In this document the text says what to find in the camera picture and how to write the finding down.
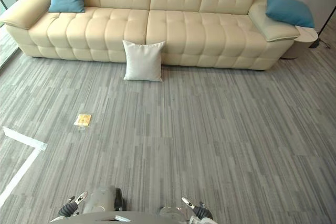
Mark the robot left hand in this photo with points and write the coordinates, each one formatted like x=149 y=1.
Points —
x=70 y=205

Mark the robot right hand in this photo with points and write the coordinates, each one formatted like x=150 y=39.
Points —
x=199 y=209

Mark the plump blue cushion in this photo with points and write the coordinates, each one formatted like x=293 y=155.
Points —
x=288 y=10

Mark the robot grey torso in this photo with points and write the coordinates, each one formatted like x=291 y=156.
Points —
x=89 y=218

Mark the white floor tape marking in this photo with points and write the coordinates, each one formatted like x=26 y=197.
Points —
x=23 y=155

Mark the white square cushion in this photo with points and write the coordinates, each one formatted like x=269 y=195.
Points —
x=143 y=61

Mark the cream leather tufted sofa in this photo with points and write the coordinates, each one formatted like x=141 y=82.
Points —
x=183 y=30

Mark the round white side table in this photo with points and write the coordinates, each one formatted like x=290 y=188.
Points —
x=302 y=41

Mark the black floor lamp stand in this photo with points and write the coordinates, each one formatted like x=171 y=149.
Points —
x=315 y=43

